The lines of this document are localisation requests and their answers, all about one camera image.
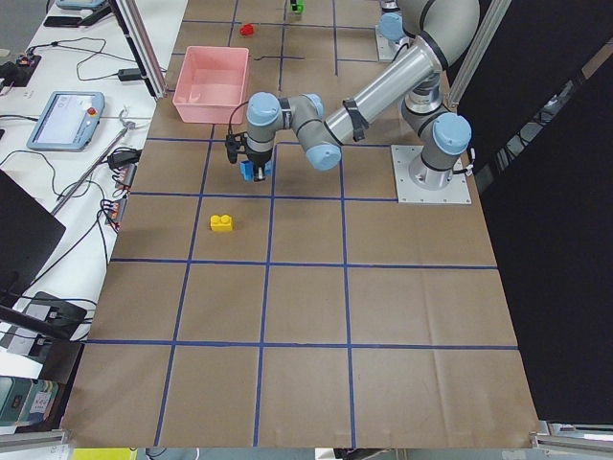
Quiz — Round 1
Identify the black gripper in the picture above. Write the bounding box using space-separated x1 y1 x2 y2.
225 133 274 182

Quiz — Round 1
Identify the blue toy block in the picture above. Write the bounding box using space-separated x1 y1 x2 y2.
239 160 272 182

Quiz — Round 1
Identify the yellow toy block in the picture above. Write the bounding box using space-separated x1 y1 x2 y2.
209 214 235 233

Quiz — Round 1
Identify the red toy block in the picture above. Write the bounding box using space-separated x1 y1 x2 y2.
239 23 255 36

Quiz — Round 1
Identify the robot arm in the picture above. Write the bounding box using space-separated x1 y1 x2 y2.
225 1 480 182

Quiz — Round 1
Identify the pink plastic box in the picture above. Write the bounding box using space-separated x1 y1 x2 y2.
172 46 249 125

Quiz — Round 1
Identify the black power adapter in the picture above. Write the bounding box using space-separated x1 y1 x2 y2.
117 68 142 81

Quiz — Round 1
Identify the teach pendant tablet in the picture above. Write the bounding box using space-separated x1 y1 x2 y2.
27 91 105 151

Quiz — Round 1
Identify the black monitor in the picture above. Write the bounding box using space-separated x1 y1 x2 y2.
1 172 66 308

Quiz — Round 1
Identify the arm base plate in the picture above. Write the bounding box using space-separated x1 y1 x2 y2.
375 26 406 62
391 145 472 206

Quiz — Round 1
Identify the aluminium frame post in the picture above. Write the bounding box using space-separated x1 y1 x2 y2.
108 0 167 101

